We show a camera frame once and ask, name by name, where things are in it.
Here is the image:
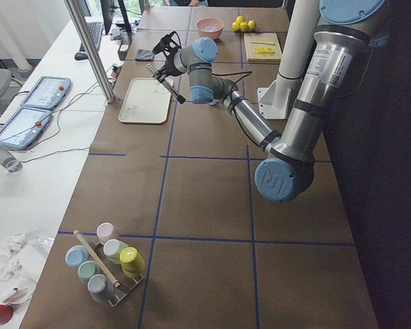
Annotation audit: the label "upper blue teach pendant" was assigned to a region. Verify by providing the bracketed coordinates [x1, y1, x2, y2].
[21, 76, 72, 110]

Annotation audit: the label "white bear tray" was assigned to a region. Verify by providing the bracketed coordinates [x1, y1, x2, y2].
[118, 77, 171, 124]

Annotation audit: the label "lemon slices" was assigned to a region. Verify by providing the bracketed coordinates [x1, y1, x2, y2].
[253, 47, 275, 54]

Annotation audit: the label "light blue plastic cup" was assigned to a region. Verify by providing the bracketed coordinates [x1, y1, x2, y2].
[209, 99, 220, 106]

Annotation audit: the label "grey folded cloth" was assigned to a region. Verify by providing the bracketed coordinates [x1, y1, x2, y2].
[135, 49, 155, 62]

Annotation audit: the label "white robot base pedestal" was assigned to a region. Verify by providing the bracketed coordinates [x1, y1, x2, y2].
[258, 0, 320, 119]

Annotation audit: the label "steel muddler with black tip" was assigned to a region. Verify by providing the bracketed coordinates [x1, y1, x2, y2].
[147, 64, 186, 104]

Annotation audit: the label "black keyboard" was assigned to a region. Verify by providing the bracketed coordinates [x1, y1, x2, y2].
[86, 22, 104, 50]

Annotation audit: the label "clear water bottle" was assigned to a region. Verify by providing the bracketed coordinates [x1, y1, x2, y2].
[0, 143, 23, 173]

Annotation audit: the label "pink cup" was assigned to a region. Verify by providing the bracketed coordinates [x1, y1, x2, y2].
[96, 222, 121, 245]

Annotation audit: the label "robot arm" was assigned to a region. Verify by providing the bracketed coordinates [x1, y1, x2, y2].
[151, 1, 390, 203]

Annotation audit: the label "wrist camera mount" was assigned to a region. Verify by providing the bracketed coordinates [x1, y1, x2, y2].
[152, 31, 182, 58]

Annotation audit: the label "yellow plastic knife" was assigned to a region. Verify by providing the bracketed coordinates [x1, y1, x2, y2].
[250, 40, 275, 45]

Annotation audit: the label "yellow-green cup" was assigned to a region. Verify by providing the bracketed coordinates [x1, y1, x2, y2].
[119, 247, 146, 278]

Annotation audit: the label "white cup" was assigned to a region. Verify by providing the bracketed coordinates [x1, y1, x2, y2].
[103, 239, 129, 265]

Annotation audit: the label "aluminium frame post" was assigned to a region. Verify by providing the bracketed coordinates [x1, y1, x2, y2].
[64, 0, 115, 103]

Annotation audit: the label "lower blue teach pendant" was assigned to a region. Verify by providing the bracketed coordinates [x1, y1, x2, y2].
[0, 106, 52, 151]

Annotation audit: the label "wire cup rack wooden handle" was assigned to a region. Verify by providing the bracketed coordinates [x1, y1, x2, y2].
[73, 230, 144, 307]

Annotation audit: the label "pink bowl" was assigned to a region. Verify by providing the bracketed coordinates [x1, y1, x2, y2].
[196, 18, 224, 40]

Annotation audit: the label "black computer mouse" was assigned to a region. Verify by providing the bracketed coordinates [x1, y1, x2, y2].
[74, 51, 88, 61]

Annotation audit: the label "grey cup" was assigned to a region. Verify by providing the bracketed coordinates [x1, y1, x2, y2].
[87, 274, 114, 303]

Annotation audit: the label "blue teach pendant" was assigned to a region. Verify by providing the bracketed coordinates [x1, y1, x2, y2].
[0, 106, 52, 151]
[21, 76, 72, 110]

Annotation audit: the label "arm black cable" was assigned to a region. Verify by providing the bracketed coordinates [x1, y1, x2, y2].
[212, 70, 253, 90]

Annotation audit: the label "pile of clear ice cubes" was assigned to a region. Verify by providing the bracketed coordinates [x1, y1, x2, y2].
[198, 21, 221, 32]

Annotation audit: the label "mint green cup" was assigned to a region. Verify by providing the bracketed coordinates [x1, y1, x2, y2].
[77, 260, 101, 284]

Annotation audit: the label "wooden cutting board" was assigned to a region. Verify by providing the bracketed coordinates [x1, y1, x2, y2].
[244, 33, 282, 62]

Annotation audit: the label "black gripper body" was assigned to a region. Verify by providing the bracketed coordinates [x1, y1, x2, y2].
[164, 54, 182, 76]

